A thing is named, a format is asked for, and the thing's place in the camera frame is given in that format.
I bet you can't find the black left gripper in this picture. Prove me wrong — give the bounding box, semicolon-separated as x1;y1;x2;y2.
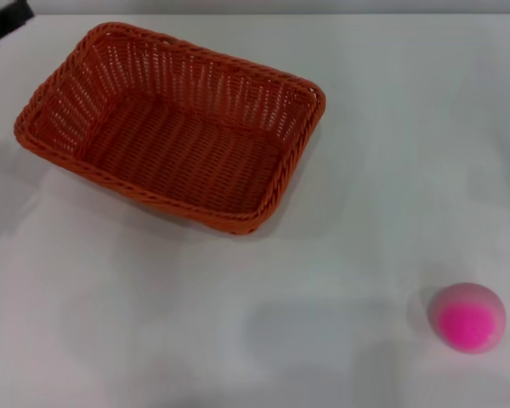
0;0;36;54

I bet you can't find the orange woven plastic basket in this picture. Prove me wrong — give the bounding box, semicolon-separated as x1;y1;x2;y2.
13;21;327;237

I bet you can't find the pink and white ball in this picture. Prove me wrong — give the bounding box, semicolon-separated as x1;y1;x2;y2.
427;280;507;354

